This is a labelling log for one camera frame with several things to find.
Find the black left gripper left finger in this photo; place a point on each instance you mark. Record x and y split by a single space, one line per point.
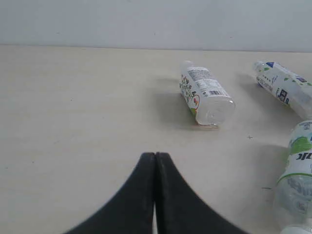
131 209

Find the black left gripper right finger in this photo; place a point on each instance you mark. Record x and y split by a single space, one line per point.
179 210

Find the square clear bottle white label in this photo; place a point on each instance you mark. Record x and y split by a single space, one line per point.
207 100

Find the clear bottle green label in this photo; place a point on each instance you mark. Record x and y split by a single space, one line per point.
293 194

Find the clear bottle blue white label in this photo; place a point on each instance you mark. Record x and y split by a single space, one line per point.
286 86

